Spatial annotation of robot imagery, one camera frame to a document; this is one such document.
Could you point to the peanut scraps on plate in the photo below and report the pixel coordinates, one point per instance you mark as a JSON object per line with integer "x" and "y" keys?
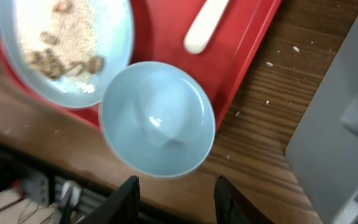
{"x": 59, "y": 38}

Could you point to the light blue bowl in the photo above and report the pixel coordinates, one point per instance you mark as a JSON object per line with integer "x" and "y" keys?
{"x": 157, "y": 120}

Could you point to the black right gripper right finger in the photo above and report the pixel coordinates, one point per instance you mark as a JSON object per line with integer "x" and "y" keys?
{"x": 232, "y": 207}

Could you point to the grey dishwasher rack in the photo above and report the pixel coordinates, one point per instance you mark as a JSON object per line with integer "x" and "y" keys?
{"x": 323, "y": 151}

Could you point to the white plastic spoon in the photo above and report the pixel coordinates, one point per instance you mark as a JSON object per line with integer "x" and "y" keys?
{"x": 205, "y": 23}

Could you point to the light blue plate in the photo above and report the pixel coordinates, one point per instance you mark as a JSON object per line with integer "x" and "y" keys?
{"x": 115, "y": 42}

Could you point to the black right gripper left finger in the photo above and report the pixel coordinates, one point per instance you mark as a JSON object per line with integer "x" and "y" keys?
{"x": 122, "y": 207}

